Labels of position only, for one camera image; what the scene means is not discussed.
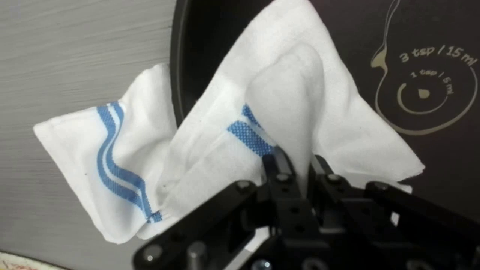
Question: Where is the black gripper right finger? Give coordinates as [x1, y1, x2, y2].
[308, 156, 480, 270]

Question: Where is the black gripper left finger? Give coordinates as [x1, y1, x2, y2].
[133, 148, 322, 270]

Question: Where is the small white blue-striped towel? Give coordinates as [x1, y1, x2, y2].
[34, 0, 425, 244]

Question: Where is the dark nonstick frying pan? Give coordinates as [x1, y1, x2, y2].
[170, 0, 480, 219]

